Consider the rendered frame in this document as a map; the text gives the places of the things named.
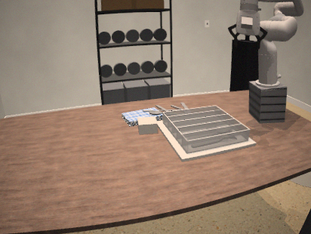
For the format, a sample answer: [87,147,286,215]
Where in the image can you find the blue and white checkered cloth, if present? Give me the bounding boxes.
[122,107,162,127]

